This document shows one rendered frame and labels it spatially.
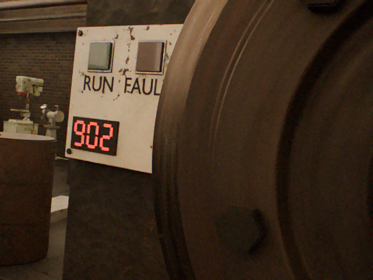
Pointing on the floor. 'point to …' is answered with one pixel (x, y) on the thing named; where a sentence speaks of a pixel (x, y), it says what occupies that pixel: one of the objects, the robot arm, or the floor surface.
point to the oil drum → (25, 196)
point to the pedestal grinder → (58, 116)
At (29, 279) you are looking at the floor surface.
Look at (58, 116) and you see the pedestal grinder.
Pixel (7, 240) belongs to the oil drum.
